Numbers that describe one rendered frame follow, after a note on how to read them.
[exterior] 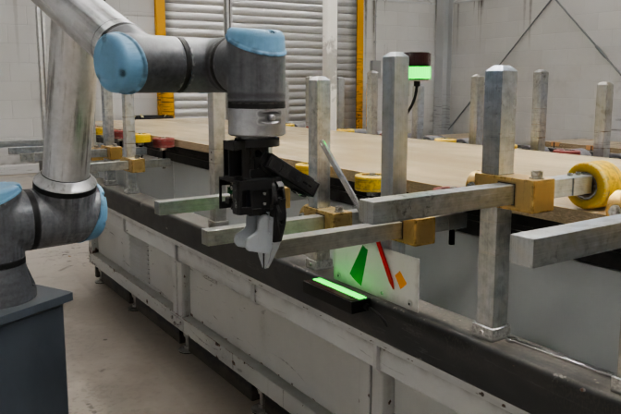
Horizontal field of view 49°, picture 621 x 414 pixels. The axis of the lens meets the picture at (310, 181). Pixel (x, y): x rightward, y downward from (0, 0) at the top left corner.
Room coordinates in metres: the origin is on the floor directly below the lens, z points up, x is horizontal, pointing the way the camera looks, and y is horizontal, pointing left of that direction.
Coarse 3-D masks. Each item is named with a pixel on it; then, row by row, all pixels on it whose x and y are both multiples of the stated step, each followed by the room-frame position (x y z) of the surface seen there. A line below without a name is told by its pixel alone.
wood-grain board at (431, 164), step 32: (160, 128) 3.15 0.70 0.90; (192, 128) 3.15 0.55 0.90; (288, 128) 3.15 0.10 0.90; (288, 160) 1.89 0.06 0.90; (352, 160) 1.86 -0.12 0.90; (416, 160) 1.86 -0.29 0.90; (448, 160) 1.86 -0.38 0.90; (480, 160) 1.86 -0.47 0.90; (544, 160) 1.86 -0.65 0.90; (576, 160) 1.86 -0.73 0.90; (608, 160) 1.86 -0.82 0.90
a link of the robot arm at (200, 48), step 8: (192, 40) 1.10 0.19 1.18; (200, 40) 1.12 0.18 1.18; (208, 40) 1.13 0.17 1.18; (216, 40) 1.11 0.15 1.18; (192, 48) 1.09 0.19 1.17; (200, 48) 1.10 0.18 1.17; (208, 48) 1.10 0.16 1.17; (192, 56) 1.08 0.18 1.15; (200, 56) 1.09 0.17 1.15; (208, 56) 1.09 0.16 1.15; (192, 64) 1.08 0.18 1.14; (200, 64) 1.09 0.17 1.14; (208, 64) 1.09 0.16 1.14; (192, 72) 1.08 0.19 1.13; (200, 72) 1.09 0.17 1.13; (208, 72) 1.09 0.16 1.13; (192, 80) 1.09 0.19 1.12; (200, 80) 1.10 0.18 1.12; (208, 80) 1.10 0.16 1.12; (216, 80) 1.09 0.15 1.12; (192, 88) 1.10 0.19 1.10; (200, 88) 1.11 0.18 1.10; (208, 88) 1.12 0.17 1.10; (216, 88) 1.11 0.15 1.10
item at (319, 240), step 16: (368, 224) 1.20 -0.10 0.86; (384, 224) 1.20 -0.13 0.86; (400, 224) 1.22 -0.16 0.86; (448, 224) 1.28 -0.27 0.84; (464, 224) 1.30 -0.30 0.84; (288, 240) 1.08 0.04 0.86; (304, 240) 1.10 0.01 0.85; (320, 240) 1.12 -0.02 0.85; (336, 240) 1.14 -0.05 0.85; (352, 240) 1.15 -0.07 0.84; (368, 240) 1.17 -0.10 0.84; (288, 256) 1.08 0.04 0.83
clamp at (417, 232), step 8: (432, 216) 1.22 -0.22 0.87; (408, 224) 1.20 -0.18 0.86; (416, 224) 1.19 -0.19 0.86; (424, 224) 1.20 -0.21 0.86; (432, 224) 1.21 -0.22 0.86; (408, 232) 1.20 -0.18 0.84; (416, 232) 1.19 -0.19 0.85; (424, 232) 1.20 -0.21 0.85; (432, 232) 1.21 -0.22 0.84; (400, 240) 1.22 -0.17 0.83; (408, 240) 1.20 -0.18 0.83; (416, 240) 1.19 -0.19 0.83; (424, 240) 1.20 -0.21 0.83; (432, 240) 1.21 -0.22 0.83
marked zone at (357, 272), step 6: (360, 252) 1.32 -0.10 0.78; (366, 252) 1.30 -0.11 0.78; (360, 258) 1.32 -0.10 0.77; (366, 258) 1.30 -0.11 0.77; (354, 264) 1.34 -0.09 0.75; (360, 264) 1.32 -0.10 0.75; (354, 270) 1.34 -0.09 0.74; (360, 270) 1.32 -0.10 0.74; (354, 276) 1.34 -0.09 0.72; (360, 276) 1.32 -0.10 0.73; (360, 282) 1.32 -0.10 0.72
